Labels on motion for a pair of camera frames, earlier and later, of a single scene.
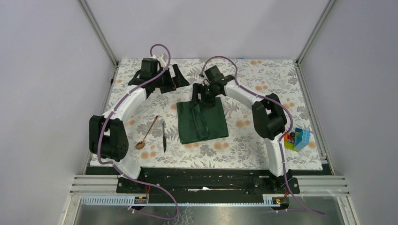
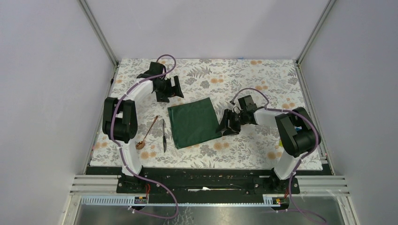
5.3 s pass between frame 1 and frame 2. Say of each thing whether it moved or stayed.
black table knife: stayed
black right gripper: moved
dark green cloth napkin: moved
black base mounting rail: stayed
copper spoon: stayed
